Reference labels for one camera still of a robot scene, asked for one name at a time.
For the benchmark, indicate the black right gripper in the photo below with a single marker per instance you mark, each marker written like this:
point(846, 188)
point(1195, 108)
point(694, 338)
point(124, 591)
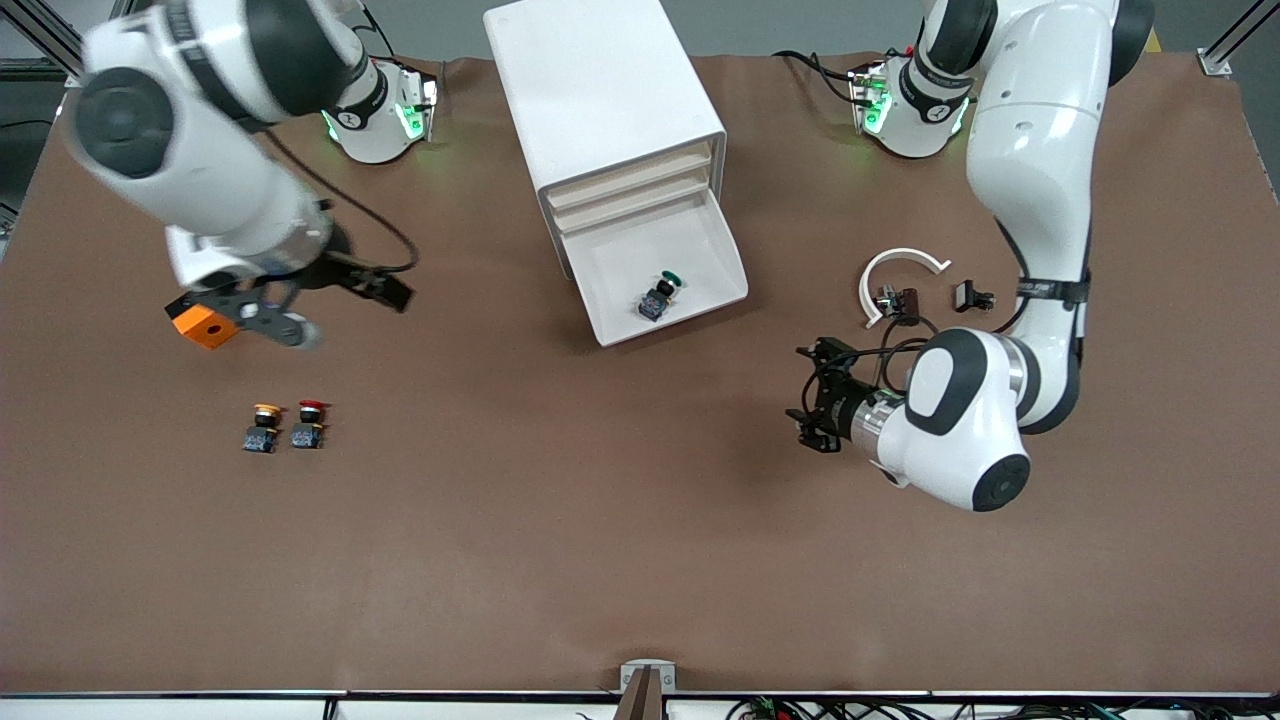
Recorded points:
point(338, 270)

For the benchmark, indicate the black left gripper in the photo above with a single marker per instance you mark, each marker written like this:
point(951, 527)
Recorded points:
point(843, 409)

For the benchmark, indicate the green push button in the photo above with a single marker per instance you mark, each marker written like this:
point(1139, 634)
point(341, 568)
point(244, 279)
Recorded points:
point(657, 298)

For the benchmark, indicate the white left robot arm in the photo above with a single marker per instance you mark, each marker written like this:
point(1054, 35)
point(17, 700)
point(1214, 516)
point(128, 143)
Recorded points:
point(1040, 130)

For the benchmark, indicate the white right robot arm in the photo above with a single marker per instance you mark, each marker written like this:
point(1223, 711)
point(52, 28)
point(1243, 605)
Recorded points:
point(200, 180)

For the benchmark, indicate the red push button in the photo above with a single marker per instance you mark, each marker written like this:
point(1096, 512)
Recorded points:
point(309, 425)

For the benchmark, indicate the yellow push button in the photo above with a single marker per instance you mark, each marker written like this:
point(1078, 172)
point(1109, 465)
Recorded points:
point(263, 428)

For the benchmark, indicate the brown electrical component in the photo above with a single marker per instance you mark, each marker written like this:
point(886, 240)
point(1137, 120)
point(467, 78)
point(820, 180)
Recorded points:
point(905, 306)

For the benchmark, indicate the white curved plastic part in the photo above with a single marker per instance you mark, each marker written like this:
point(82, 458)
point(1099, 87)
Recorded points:
point(872, 275)

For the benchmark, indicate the small black electrical component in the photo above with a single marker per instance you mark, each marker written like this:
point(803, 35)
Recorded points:
point(967, 296)

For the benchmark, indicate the brown table mat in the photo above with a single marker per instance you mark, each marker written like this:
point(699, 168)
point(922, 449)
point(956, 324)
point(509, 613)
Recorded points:
point(640, 500)

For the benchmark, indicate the orange button enclosure box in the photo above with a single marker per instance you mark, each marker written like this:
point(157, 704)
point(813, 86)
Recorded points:
point(205, 328)

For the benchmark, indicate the grey metal bracket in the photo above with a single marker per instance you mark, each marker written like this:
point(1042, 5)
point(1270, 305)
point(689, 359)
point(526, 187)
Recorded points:
point(648, 668)

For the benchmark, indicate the brown camera post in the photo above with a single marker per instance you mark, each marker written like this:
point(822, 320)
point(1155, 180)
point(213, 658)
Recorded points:
point(640, 700)

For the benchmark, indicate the aluminium frame profile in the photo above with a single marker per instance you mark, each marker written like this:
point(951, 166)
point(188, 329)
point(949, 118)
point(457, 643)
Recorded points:
point(1225, 50)
point(50, 25)

